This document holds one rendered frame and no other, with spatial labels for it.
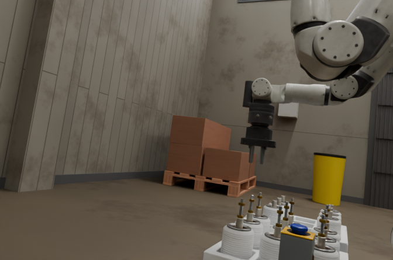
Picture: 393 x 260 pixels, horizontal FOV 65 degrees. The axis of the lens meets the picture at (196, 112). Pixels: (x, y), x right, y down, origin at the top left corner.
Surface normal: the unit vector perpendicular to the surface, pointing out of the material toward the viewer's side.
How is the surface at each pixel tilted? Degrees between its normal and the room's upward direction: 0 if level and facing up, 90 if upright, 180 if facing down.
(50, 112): 90
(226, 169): 90
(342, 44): 90
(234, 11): 90
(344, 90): 100
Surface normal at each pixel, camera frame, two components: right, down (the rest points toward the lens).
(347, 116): -0.40, -0.15
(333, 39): -0.18, -0.13
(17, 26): 0.91, 0.07
